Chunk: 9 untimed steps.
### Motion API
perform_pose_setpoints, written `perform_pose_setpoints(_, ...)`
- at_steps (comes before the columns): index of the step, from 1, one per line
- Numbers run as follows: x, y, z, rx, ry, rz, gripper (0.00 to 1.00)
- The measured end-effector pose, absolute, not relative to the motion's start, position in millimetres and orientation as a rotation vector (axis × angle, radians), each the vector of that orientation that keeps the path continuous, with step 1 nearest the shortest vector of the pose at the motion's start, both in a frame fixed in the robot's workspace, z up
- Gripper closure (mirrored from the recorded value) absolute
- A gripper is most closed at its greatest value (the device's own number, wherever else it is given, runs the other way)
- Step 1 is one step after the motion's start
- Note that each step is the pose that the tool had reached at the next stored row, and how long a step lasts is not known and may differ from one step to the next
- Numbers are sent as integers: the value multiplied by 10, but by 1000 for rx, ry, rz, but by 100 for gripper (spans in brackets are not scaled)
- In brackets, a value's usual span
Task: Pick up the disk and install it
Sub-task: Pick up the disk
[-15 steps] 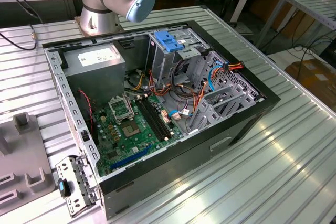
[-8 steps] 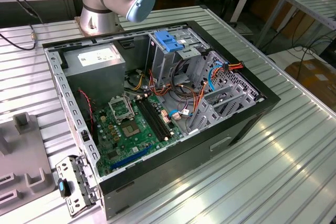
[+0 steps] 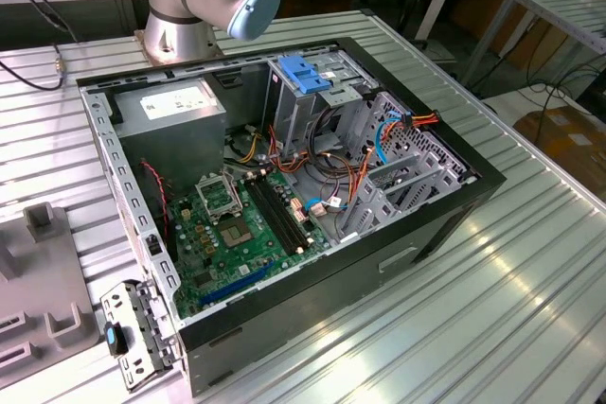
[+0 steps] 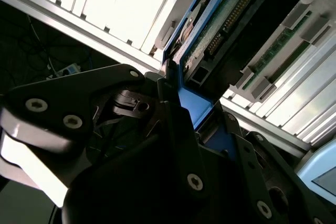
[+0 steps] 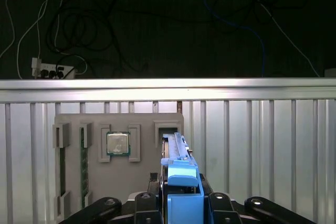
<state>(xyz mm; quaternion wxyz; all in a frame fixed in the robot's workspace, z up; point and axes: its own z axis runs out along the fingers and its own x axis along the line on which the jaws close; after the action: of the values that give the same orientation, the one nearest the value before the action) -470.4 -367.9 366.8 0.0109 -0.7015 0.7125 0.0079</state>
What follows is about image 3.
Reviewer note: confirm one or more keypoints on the grey metal disk bay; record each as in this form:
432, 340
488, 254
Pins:
402, 158

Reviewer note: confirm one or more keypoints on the black RAM slot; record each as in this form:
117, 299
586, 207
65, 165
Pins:
271, 215
284, 215

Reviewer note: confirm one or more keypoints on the grey optical drive cage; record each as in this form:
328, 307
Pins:
289, 110

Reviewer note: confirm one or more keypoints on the CPU socket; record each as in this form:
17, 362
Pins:
235, 233

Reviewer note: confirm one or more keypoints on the blue plastic drive latch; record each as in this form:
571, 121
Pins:
298, 73

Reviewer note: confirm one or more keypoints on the green motherboard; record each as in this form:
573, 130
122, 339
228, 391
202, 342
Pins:
227, 264

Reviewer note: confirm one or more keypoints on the black open PC case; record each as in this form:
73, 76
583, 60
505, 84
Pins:
308, 300

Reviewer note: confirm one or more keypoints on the blue expansion slot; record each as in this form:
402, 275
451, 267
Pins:
237, 286

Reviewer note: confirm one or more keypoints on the grey power supply unit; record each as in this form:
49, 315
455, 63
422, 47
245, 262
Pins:
175, 148

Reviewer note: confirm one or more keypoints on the flat brown cardboard box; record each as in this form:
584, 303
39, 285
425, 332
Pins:
568, 153

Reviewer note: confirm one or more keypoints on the grey parts rack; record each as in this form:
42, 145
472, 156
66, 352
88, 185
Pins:
42, 281

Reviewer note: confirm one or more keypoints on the metal slat rack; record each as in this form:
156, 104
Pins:
558, 9

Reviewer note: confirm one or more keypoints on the metal card retention bracket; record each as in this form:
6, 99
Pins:
120, 302

